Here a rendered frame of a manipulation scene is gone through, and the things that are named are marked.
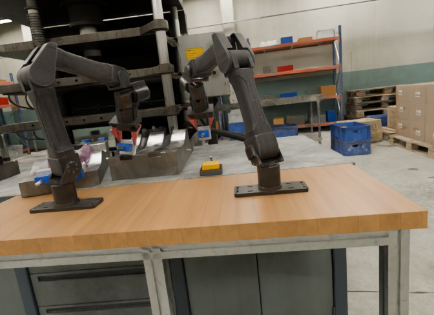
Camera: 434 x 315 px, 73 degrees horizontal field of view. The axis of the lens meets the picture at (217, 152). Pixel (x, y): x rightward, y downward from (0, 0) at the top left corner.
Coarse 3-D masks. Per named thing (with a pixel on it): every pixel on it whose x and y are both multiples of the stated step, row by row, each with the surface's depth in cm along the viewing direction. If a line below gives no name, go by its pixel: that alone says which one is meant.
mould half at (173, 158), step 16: (160, 144) 131; (176, 144) 129; (192, 144) 158; (112, 160) 110; (128, 160) 110; (144, 160) 110; (160, 160) 110; (176, 160) 109; (112, 176) 111; (128, 176) 111; (144, 176) 111
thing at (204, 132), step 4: (200, 128) 120; (204, 128) 120; (208, 128) 120; (200, 132) 116; (204, 132) 116; (208, 132) 116; (200, 136) 116; (204, 136) 116; (208, 136) 116; (200, 140) 120
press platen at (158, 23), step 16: (112, 32) 181; (128, 32) 181; (144, 32) 177; (0, 48) 184; (16, 48) 185; (32, 48) 185; (64, 48) 194; (80, 48) 200; (96, 48) 206; (112, 48) 212; (128, 48) 218; (144, 48) 225; (176, 48) 237
